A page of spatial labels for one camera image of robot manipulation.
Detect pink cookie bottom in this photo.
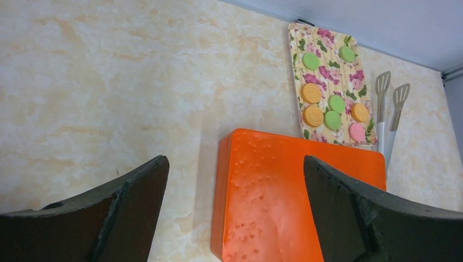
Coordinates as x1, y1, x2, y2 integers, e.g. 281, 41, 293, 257
349, 123, 366, 143

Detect orange cookie mid left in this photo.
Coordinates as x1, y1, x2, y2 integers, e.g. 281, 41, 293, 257
300, 83, 322, 104

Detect green cookie centre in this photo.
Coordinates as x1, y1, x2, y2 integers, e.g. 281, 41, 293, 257
328, 95, 346, 114

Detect floral tray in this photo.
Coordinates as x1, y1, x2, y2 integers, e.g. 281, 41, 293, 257
288, 22, 377, 146

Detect green cookie left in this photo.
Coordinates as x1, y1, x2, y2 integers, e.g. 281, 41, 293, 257
302, 52, 320, 70

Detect green cookie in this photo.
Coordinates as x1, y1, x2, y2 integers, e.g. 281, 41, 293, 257
328, 95, 346, 114
324, 110, 342, 131
339, 46, 356, 63
302, 52, 320, 70

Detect orange cookie right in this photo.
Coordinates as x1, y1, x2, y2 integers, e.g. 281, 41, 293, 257
351, 103, 370, 123

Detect green cookie top right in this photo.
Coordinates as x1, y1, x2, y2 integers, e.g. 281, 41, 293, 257
339, 46, 356, 63

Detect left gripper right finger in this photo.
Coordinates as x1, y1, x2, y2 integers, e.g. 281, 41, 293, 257
304, 156, 462, 261

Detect green cookie bottom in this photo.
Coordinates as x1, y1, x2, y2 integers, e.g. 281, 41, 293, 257
324, 110, 342, 131

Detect orange box lid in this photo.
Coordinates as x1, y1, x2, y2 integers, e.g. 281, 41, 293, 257
210, 129, 387, 261

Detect orange cookie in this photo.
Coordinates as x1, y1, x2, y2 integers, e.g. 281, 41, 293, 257
302, 105, 324, 127
351, 103, 370, 123

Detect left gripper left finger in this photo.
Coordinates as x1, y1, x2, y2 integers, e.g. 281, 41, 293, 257
1, 156, 169, 261

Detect metal tongs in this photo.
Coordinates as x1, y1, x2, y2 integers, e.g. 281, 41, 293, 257
375, 71, 411, 169

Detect orange cookie lower left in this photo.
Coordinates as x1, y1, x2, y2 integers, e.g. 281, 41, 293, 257
302, 105, 324, 127

